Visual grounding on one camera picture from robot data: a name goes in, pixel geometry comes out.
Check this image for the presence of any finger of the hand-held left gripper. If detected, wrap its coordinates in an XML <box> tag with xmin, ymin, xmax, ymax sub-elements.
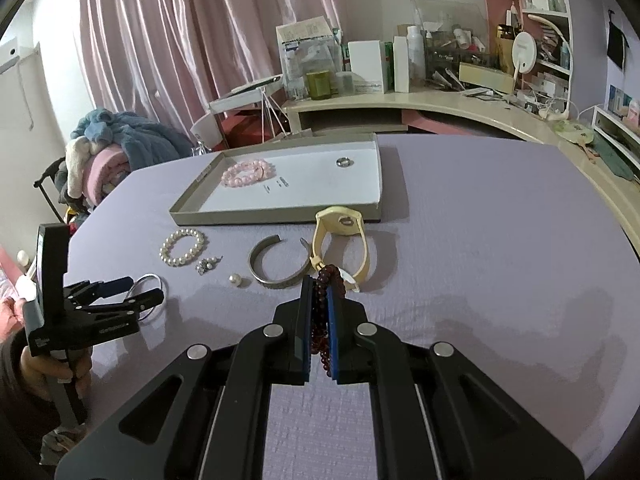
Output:
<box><xmin>62</xmin><ymin>276</ymin><xmax>135</xmax><ymax>311</ymax></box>
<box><xmin>74</xmin><ymin>287</ymin><xmax>166</xmax><ymax>322</ymax></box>

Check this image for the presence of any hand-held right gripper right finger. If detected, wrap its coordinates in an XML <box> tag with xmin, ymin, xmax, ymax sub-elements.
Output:
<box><xmin>327</xmin><ymin>285</ymin><xmax>586</xmax><ymax>480</ymax></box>

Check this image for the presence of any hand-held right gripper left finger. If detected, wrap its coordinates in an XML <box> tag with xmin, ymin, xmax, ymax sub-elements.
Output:
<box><xmin>55</xmin><ymin>274</ymin><xmax>315</xmax><ymax>480</ymax></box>

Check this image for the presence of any thin silver bangle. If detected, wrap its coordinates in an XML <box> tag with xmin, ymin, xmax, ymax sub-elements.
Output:
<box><xmin>127</xmin><ymin>272</ymin><xmax>168</xmax><ymax>326</ymax></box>

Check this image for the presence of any white pearl bracelet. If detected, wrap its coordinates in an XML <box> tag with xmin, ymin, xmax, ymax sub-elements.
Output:
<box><xmin>159</xmin><ymin>227</ymin><xmax>208</xmax><ymax>267</ymax></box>

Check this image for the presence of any dark red bead bracelet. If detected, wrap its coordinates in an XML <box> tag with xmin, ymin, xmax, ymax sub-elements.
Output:
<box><xmin>309</xmin><ymin>263</ymin><xmax>362</xmax><ymax>378</ymax></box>

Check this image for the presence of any silver cuff bangle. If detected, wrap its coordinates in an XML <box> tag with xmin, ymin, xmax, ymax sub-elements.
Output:
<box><xmin>248</xmin><ymin>234</ymin><xmax>313</xmax><ymax>291</ymax></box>

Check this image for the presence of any cream wristwatch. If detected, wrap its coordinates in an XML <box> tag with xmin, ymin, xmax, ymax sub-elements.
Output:
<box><xmin>311</xmin><ymin>206</ymin><xmax>373</xmax><ymax>293</ymax></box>

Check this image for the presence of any grey jewelry tray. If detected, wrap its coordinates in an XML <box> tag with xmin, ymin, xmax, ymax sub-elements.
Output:
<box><xmin>169</xmin><ymin>132</ymin><xmax>385</xmax><ymax>227</ymax></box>

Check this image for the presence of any person's left forearm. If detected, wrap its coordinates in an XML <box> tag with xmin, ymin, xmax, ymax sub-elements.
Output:
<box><xmin>0</xmin><ymin>332</ymin><xmax>66</xmax><ymax>466</ymax></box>

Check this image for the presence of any person's left hand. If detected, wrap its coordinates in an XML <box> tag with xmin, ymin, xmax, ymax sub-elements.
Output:
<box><xmin>0</xmin><ymin>297</ymin><xmax>93</xmax><ymax>403</ymax></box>

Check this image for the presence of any black metal rack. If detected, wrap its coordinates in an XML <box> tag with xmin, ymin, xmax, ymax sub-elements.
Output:
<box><xmin>34</xmin><ymin>157</ymin><xmax>68</xmax><ymax>226</ymax></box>

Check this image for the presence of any cream fluffy cloth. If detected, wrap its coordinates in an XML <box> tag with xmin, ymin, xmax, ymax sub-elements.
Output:
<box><xmin>65</xmin><ymin>137</ymin><xmax>96</xmax><ymax>198</ymax></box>

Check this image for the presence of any pink rolled blanket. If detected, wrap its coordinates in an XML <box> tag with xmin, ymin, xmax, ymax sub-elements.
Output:
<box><xmin>82</xmin><ymin>152</ymin><xmax>133</xmax><ymax>206</ymax></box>

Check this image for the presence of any blue fluffy blanket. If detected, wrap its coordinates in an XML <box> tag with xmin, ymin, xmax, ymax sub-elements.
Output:
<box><xmin>72</xmin><ymin>108</ymin><xmax>193</xmax><ymax>171</ymax></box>

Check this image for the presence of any purple tablecloth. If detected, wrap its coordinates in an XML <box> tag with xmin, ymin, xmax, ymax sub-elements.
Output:
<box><xmin>65</xmin><ymin>132</ymin><xmax>640</xmax><ymax>480</ymax></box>

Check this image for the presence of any white folding side table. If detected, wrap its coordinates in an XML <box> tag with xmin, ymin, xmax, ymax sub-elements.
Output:
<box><xmin>207</xmin><ymin>74</ymin><xmax>291</xmax><ymax>151</ymax></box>

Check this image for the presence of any pink curtain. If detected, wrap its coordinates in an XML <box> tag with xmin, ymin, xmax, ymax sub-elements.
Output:
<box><xmin>75</xmin><ymin>0</ymin><xmax>351</xmax><ymax>146</ymax></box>

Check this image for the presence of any green glass jar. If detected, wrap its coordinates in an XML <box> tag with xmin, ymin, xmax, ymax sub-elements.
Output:
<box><xmin>306</xmin><ymin>71</ymin><xmax>333</xmax><ymax>101</ymax></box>

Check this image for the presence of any curved beige desk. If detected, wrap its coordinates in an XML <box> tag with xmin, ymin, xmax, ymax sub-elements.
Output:
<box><xmin>280</xmin><ymin>85</ymin><xmax>640</xmax><ymax>261</ymax></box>

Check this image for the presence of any white box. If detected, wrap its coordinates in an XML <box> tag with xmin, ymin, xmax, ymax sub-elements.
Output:
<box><xmin>347</xmin><ymin>40</ymin><xmax>388</xmax><ymax>94</ymax></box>

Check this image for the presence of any tall white carton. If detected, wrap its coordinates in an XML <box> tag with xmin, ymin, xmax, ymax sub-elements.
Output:
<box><xmin>392</xmin><ymin>36</ymin><xmax>412</xmax><ymax>93</ymax></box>

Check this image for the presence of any clear plastic bag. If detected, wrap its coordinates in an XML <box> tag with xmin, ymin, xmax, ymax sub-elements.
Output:
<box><xmin>276</xmin><ymin>15</ymin><xmax>343</xmax><ymax>101</ymax></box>

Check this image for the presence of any white spray bottle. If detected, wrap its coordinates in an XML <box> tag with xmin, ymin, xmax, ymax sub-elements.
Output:
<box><xmin>406</xmin><ymin>25</ymin><xmax>427</xmax><ymax>88</ymax></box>

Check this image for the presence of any beige flat box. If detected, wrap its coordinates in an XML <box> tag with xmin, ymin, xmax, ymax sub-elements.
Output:
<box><xmin>458</xmin><ymin>62</ymin><xmax>516</xmax><ymax>93</ymax></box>

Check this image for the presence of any green paper fan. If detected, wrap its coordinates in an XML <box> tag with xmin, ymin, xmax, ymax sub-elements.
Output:
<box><xmin>552</xmin><ymin>120</ymin><xmax>601</xmax><ymax>158</ymax></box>

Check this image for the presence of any dark green cloth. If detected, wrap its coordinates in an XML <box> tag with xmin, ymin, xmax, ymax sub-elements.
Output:
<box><xmin>592</xmin><ymin>137</ymin><xmax>640</xmax><ymax>183</ymax></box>

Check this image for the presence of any gold gift bag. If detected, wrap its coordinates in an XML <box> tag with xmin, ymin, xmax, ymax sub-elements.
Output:
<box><xmin>495</xmin><ymin>25</ymin><xmax>518</xmax><ymax>76</ymax></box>

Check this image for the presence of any clear acrylic organizer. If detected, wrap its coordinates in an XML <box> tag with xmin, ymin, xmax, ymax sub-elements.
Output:
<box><xmin>410</xmin><ymin>0</ymin><xmax>493</xmax><ymax>86</ymax></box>

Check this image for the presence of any round white mirror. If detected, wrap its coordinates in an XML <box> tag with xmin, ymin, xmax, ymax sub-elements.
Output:
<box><xmin>510</xmin><ymin>31</ymin><xmax>538</xmax><ymax>93</ymax></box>

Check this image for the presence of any white drawer organizer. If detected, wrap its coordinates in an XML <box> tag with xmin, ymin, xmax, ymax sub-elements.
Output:
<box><xmin>591</xmin><ymin>105</ymin><xmax>640</xmax><ymax>161</ymax></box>

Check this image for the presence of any white gooseneck lamp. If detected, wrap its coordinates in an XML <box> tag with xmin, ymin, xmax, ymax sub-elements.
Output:
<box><xmin>527</xmin><ymin>12</ymin><xmax>576</xmax><ymax>121</ymax></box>

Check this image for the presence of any white shelf unit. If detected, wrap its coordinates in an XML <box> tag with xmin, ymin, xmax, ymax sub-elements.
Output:
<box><xmin>515</xmin><ymin>0</ymin><xmax>576</xmax><ymax>111</ymax></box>

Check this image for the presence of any black pouch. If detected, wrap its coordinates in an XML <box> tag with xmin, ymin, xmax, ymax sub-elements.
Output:
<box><xmin>606</xmin><ymin>10</ymin><xmax>628</xmax><ymax>73</ymax></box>

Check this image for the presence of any pink bead bracelet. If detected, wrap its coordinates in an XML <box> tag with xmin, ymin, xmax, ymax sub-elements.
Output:
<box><xmin>220</xmin><ymin>158</ymin><xmax>277</xmax><ymax>188</ymax></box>

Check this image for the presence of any white wall device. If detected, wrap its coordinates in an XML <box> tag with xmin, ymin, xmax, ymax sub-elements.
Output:
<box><xmin>0</xmin><ymin>40</ymin><xmax>21</xmax><ymax>71</ymax></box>

